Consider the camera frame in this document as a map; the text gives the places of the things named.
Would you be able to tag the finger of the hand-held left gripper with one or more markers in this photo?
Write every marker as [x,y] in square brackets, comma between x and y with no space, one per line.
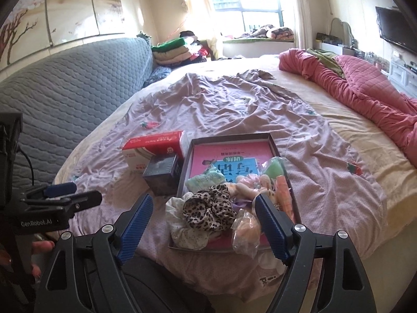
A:
[84,199]
[60,189]

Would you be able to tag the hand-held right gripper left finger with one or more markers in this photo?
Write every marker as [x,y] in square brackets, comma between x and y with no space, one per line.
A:
[136,231]

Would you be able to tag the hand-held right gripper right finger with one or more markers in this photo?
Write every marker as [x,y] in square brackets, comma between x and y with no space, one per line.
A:
[270,228]

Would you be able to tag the bun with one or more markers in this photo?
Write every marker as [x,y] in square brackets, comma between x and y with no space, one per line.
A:
[247,231]

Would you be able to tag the lavender cloth bow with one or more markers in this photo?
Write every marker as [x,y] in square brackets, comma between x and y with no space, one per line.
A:
[241,204]

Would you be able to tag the white plush toy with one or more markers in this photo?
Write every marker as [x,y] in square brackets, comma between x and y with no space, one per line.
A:
[260,181]

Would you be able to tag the beige plush toy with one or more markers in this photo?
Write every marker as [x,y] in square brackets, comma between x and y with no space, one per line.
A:
[241,189]

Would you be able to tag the white floral cloth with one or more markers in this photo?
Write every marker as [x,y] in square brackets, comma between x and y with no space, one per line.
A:
[185,238]

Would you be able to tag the green round sponge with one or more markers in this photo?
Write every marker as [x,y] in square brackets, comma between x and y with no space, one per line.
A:
[275,169]

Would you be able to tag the dark blue box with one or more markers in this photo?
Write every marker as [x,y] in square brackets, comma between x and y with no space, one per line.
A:
[161,172]

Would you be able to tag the leopard print scrunchie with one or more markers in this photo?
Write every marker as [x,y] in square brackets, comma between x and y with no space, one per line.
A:
[208,208]

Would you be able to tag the small mint green tissue pack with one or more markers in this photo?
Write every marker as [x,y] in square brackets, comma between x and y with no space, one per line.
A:
[205,179]

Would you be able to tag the shallow cardboard box pink inside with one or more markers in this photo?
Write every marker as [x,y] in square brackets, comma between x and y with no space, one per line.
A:
[228,153]

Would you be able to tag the person's left hand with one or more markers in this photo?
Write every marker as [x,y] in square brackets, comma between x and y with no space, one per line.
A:
[42,247]

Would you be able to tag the red and white tissue box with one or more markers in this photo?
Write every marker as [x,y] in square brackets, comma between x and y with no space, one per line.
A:
[153,141]

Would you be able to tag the grey quilted headboard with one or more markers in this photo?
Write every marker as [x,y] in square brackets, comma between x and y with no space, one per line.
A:
[81,81]

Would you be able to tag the lilac printed quilt cover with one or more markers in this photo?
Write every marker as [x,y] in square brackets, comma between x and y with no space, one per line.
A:
[228,104]

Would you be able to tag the bed with cream sheet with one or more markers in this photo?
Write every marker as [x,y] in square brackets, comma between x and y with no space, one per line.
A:
[358,130]

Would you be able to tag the dark floral pillow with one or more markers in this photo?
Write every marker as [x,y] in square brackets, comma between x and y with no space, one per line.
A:
[158,73]

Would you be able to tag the beige folded blankets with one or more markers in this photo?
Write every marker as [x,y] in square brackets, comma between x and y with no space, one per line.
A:
[172,58]

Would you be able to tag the pink quilt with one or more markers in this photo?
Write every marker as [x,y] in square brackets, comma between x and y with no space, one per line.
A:
[374,88]

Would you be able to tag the olive green cloth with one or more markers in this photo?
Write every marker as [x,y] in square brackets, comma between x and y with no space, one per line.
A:
[329,60]

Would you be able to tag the green folded blanket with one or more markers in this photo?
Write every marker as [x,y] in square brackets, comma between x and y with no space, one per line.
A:
[172,44]

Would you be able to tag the pile of dark clothes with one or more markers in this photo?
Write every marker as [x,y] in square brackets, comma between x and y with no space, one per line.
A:
[198,55]

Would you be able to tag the patterned bedding on window seat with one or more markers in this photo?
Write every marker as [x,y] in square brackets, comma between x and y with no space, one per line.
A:
[277,32]

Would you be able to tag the dressing table with mirror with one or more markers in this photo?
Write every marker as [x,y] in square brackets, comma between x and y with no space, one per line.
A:
[329,40]

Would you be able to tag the white drawer cabinet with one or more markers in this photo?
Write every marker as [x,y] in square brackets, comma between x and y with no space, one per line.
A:
[402,75]

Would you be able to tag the cream curtain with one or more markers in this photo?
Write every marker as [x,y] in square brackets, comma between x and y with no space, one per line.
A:
[202,13]
[301,13]

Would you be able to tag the window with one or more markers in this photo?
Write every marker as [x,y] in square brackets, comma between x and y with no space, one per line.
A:
[244,3]

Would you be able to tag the black television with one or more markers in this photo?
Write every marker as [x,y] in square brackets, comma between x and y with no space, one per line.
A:
[394,29]

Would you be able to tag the blossom painted wall panel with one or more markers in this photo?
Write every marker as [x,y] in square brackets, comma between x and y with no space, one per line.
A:
[71,6]

